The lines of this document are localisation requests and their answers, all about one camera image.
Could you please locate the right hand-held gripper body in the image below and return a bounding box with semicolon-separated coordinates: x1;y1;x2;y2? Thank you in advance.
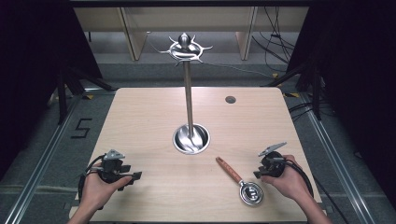
257;141;289;178

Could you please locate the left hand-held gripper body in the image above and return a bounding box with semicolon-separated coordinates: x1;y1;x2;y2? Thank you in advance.
92;148;132;185

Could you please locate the metal ladle with brown handle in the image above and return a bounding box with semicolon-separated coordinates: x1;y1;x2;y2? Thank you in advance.
215;156;265;207

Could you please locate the metal utensil stand with hooks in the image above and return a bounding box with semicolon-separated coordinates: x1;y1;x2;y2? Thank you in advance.
159;32;215;156

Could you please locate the person's right hand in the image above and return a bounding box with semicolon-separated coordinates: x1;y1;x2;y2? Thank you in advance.
260;154;308;203

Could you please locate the person's left hand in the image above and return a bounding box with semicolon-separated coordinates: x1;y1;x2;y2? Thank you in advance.
80;172;134;209

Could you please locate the black tripod stand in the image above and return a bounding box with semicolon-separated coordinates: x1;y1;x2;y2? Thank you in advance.
55;65;115;126
263;59;323;121

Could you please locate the black curtain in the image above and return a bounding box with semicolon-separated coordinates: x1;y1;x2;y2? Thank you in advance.
286;0;396;200
0;0;104;180

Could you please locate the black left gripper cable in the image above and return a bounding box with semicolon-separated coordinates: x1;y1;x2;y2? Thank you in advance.
77;154;107;203

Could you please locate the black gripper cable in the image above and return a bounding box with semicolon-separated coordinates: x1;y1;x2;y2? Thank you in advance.
283;159;350;224
77;154;107;203

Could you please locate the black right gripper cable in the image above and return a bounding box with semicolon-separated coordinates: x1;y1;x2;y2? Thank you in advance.
283;159;350;224

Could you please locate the aluminium floor rail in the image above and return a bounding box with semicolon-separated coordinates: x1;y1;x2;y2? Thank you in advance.
3;94;83;224
300;92;375;224

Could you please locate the thin white floor cable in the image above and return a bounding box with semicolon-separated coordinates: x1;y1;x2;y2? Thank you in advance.
145;31;273;79

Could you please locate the bundle of black floor cables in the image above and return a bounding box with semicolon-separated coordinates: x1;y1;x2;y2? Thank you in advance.
251;7;297;73

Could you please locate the light wooden desk frame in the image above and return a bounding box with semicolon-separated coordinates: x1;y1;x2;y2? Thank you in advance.
73;7;310;62

